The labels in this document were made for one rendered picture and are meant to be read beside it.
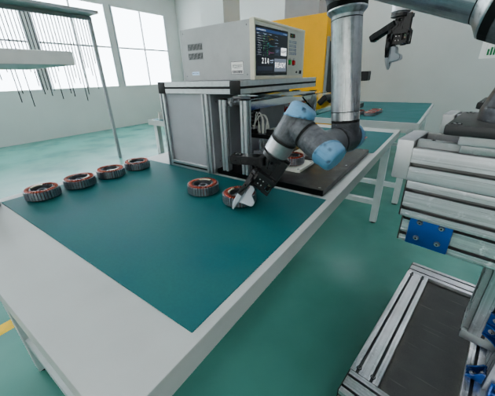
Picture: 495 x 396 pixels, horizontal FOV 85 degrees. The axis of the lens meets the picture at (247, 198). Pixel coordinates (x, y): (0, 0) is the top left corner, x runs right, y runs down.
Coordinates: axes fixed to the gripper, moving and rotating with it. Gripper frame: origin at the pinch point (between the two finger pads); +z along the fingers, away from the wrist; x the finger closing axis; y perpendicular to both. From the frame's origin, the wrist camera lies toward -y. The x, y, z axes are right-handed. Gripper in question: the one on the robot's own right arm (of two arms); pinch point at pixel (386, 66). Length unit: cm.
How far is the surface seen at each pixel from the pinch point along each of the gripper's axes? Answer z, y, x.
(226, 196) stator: 37, -12, -92
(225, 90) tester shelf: 7, -30, -73
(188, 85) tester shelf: 5, -48, -75
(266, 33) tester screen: -13, -30, -50
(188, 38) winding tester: -13, -62, -63
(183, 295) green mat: 40, 11, -123
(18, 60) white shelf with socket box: -3, -47, -127
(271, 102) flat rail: 12, -26, -51
